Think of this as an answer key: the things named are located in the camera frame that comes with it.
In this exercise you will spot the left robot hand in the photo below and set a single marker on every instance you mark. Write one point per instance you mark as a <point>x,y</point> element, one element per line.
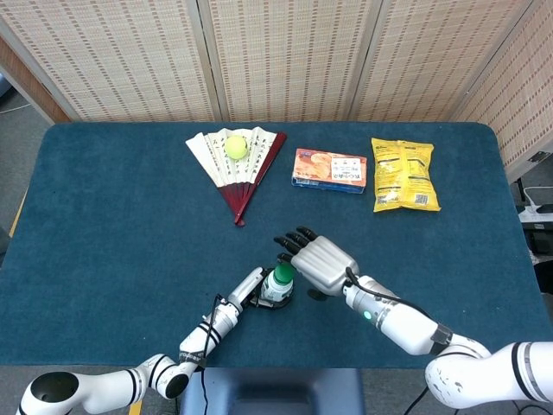
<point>244,287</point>

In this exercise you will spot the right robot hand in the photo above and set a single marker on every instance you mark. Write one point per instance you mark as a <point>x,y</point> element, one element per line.
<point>324,263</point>

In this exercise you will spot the white plastic drink bottle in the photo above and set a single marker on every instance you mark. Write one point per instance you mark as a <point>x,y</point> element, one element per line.
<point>275,291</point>

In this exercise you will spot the green bottle cap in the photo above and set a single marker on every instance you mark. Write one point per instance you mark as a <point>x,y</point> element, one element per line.
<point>283,273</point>

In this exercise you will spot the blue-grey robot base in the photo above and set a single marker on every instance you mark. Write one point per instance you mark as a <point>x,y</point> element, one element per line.
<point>276,391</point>

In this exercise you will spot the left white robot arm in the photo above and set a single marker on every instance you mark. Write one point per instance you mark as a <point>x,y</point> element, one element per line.
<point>203,337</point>

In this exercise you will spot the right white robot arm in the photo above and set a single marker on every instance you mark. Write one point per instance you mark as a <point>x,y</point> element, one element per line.
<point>410,324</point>

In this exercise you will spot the orange and blue cracker box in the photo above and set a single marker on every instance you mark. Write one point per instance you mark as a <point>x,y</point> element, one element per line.
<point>328,170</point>

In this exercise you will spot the paper folding fan red ribs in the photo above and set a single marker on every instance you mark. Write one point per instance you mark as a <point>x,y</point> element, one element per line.
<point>224,173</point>

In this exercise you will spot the yellow snack bag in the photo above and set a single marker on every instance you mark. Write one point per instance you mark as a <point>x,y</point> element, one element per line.
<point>404,177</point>

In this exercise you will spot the blue table cloth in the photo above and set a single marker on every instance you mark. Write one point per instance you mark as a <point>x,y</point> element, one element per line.
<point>129,242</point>

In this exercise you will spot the yellow tennis ball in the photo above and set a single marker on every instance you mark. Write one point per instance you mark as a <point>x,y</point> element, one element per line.
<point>236,147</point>

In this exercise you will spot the woven bamboo folding screen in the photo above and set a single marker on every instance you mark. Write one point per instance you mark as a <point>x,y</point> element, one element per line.
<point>294,60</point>

